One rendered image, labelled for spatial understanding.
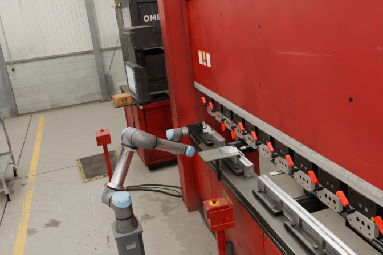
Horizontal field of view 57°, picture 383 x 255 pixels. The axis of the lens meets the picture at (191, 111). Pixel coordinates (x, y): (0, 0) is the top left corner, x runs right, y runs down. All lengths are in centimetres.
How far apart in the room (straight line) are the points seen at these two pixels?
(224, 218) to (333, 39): 141
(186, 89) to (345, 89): 216
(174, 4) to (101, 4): 596
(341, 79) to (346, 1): 29
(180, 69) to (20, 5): 628
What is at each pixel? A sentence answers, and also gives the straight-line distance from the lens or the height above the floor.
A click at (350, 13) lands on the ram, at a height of 201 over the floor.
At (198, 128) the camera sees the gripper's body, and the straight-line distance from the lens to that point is 261.
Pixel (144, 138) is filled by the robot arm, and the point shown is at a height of 132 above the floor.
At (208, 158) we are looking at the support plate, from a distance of 265.
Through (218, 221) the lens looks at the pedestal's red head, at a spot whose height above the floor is 73.
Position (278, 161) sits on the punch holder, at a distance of 205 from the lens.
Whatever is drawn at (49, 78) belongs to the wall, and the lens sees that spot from 923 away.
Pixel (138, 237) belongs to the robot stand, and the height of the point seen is 73.
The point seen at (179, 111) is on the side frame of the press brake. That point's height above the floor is 113.
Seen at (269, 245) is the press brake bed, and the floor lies 73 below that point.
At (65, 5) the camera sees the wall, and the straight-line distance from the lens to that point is 911.
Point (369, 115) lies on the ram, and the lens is 139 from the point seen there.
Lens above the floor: 210
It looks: 17 degrees down
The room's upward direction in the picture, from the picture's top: 6 degrees counter-clockwise
